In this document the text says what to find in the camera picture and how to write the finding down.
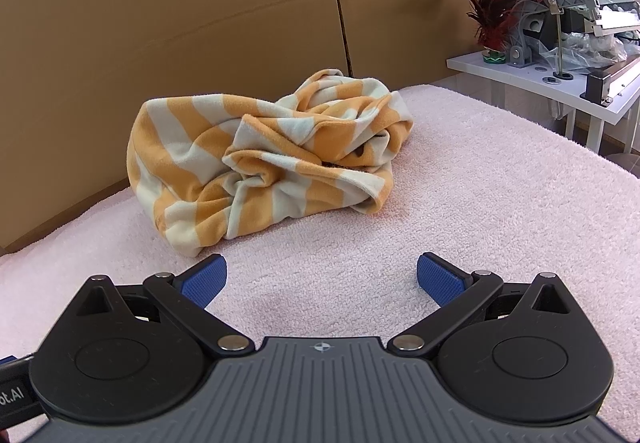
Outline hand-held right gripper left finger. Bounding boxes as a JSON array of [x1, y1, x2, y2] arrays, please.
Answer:
[[67, 253, 255, 357]]

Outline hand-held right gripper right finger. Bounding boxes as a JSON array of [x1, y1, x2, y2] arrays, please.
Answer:
[[389, 252, 576, 357]]

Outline orange white striped garment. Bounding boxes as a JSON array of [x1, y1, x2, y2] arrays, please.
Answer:
[[126, 68, 415, 259]]

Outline pink fleece blanket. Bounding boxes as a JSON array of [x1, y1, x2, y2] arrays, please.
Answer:
[[0, 83, 640, 424]]

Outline white side table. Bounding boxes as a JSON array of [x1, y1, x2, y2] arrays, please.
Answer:
[[446, 40, 640, 154]]

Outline large labelled cardboard box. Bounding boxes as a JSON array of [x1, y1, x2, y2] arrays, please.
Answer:
[[0, 0, 353, 256]]

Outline cardboard box with tape patch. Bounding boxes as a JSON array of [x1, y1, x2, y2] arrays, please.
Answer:
[[317, 0, 496, 94]]

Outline grey metal machine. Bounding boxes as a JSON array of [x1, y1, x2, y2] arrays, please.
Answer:
[[507, 0, 601, 70]]

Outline clear plastic bag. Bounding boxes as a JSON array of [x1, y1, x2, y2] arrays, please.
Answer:
[[540, 30, 628, 71]]

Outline metal rail with black block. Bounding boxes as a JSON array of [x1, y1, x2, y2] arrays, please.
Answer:
[[580, 57, 640, 108]]

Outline silver metal rail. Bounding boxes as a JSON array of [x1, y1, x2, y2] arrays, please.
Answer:
[[592, 3, 640, 38]]

